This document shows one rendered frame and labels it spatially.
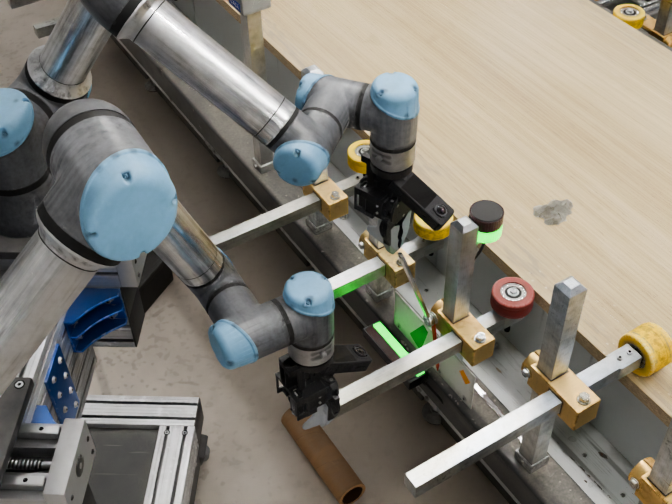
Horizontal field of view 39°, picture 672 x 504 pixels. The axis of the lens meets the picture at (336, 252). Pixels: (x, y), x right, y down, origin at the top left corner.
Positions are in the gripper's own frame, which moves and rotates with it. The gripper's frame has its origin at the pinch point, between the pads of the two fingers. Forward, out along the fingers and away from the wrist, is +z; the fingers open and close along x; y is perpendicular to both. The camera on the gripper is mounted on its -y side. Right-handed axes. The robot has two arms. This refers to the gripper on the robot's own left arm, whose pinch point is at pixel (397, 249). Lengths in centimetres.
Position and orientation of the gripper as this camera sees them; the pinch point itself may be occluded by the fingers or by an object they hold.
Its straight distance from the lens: 170.1
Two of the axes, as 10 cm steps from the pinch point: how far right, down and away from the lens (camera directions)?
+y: -7.9, -4.4, 4.2
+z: 0.0, 7.0, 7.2
